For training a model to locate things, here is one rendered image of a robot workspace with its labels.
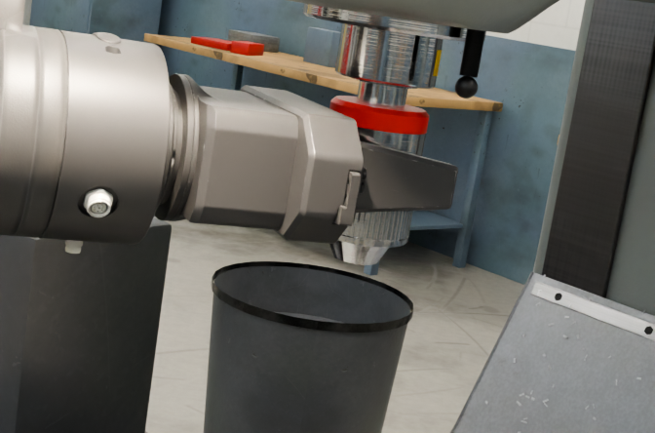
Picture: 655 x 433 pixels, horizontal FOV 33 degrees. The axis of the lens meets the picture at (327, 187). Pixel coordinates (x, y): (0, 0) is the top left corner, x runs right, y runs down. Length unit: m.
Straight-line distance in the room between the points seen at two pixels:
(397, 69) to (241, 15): 6.97
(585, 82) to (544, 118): 4.78
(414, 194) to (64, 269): 0.28
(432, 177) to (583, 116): 0.40
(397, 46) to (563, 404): 0.44
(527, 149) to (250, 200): 5.28
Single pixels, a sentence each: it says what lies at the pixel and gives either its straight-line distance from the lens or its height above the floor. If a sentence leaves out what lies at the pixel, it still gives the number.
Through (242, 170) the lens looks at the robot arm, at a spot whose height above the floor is 1.24.
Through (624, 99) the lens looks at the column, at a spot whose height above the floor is 1.27.
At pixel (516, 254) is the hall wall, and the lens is 5.79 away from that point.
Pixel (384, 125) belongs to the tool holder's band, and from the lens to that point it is 0.50.
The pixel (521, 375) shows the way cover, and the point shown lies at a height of 1.04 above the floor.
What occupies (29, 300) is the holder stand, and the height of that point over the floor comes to 1.10.
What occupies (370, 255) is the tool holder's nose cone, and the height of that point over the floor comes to 1.20.
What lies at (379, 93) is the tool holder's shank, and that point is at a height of 1.27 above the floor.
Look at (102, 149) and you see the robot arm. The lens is 0.45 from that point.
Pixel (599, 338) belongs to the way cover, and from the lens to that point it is 0.88.
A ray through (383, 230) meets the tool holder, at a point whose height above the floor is 1.21.
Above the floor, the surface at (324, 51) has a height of 0.96.
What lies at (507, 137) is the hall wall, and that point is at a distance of 5.82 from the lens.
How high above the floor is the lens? 1.32
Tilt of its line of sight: 10 degrees down
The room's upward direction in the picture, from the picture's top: 9 degrees clockwise
